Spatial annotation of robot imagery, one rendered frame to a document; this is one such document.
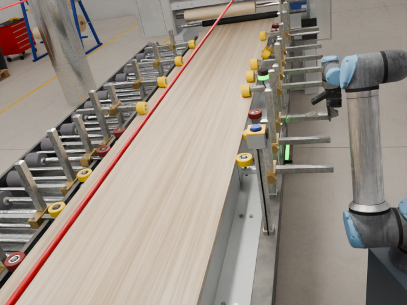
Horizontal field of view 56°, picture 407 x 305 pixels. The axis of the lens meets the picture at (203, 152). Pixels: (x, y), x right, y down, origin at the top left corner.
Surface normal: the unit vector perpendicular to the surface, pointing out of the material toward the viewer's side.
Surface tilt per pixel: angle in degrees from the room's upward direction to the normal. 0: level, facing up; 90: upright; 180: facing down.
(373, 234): 69
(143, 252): 0
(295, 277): 0
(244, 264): 0
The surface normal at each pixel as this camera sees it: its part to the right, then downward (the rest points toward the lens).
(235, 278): -0.18, -0.84
